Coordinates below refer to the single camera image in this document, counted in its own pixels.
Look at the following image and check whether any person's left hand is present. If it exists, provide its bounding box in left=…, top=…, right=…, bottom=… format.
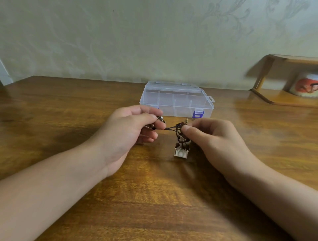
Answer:
left=82, top=105, right=167, bottom=178

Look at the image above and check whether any person's right hand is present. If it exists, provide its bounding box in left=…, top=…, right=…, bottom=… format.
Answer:
left=181, top=118, right=260, bottom=188

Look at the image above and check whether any clear plastic organizer box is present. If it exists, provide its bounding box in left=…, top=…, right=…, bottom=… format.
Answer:
left=139, top=81, right=216, bottom=119

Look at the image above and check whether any person's right forearm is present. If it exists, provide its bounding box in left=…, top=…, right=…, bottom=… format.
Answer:
left=231, top=164, right=318, bottom=241

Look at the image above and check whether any person's left forearm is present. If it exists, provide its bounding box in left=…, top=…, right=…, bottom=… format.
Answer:
left=0, top=144, right=112, bottom=241

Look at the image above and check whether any wooden shelf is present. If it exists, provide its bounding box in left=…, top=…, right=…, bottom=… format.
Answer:
left=249, top=54, right=318, bottom=108

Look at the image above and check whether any white printed mug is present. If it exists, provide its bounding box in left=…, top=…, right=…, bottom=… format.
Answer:
left=289, top=73, right=318, bottom=98

